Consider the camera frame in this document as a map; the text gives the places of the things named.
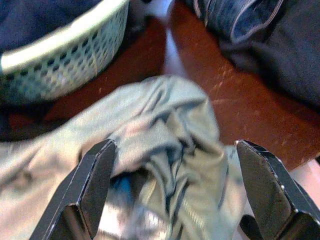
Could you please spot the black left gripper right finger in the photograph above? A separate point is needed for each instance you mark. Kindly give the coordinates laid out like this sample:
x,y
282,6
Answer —
x,y
270,195

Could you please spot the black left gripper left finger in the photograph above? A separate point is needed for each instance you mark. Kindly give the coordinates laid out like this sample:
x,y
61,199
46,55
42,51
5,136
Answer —
x,y
82,192

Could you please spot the grey green t-shirt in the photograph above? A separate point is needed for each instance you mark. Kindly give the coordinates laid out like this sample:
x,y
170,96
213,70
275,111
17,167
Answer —
x,y
162,112

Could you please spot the blue denim jacket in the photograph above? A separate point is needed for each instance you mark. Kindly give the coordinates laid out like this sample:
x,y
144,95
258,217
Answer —
x,y
225,15

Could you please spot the dark navy garment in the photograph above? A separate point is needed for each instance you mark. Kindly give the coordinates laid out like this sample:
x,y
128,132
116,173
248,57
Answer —
x,y
287,62

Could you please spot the white plastic mesh basket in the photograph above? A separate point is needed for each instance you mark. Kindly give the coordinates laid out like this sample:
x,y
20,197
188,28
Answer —
x,y
62,55

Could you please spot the dark blue cloth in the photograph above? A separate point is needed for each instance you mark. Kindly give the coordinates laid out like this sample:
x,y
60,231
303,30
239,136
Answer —
x,y
30,22

